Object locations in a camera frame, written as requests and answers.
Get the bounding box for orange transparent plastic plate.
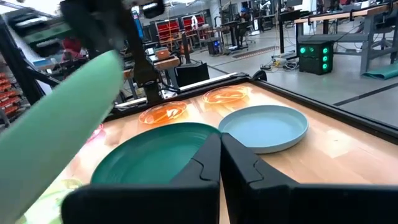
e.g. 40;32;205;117
202;85;249;105
138;101;188;126

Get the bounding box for dark green plastic plate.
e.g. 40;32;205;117
90;122;221;185

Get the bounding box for red storage shelf rack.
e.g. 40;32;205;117
181;14;207;35
154;18;182;45

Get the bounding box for red bins rack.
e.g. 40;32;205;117
0;72;22;121

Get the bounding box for wooden top workbench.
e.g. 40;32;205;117
294;2;398;75

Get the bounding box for pink transparent plastic plate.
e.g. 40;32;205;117
85;123;106;144

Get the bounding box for black box case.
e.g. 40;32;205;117
174;61;211;88

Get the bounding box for orange box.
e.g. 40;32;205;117
155;47;172;61

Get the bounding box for black computer tower green lights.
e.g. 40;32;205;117
298;40;335;76

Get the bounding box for office chair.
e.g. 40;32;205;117
235;21;256;47

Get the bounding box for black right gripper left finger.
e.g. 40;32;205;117
61;133;222;224

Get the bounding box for black table edge frame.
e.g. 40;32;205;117
104;70;398;146

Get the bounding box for black metal frame post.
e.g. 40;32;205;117
0;14;60;106

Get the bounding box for light green plastic plate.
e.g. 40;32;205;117
0;49;124;224

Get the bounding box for floor cables bundle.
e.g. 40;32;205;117
272;58;300;71

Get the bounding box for green floor mat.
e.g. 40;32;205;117
361;62;398;81

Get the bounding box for light blue plastic plate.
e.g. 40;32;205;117
218;105;310;154

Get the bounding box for person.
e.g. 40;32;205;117
60;36;88;62

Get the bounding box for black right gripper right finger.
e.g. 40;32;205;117
220;133;398;224

